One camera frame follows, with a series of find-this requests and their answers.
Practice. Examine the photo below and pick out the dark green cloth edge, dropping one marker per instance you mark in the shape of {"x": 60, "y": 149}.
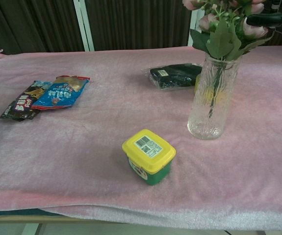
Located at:
{"x": 20, "y": 212}

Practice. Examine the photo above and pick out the pink rose bouquet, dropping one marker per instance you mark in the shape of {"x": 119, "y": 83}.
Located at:
{"x": 223, "y": 36}

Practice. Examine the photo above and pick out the dark brown chocolate bag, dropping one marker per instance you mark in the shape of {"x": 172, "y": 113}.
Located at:
{"x": 18, "y": 107}

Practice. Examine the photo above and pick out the dark brown curtain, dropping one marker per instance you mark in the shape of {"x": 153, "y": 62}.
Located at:
{"x": 135, "y": 22}

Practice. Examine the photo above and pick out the green tub with yellow lid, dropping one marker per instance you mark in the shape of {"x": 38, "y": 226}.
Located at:
{"x": 150, "y": 156}

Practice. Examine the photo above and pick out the white frame post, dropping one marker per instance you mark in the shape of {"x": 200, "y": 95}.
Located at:
{"x": 192, "y": 22}
{"x": 84, "y": 27}

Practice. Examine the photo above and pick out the blue snack bag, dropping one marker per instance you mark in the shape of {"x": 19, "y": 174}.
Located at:
{"x": 59, "y": 94}

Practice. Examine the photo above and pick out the tall textured glass vase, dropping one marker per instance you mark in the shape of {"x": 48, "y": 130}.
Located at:
{"x": 214, "y": 110}

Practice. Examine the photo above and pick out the black item in clear bag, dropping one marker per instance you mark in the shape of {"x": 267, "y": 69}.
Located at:
{"x": 175, "y": 76}

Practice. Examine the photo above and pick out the pink fleece blanket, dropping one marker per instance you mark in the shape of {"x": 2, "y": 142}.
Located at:
{"x": 82, "y": 147}

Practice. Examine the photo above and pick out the small yellow object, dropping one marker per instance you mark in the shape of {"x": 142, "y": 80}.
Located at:
{"x": 196, "y": 84}

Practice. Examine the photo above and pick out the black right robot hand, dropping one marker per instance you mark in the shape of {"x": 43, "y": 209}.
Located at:
{"x": 265, "y": 19}

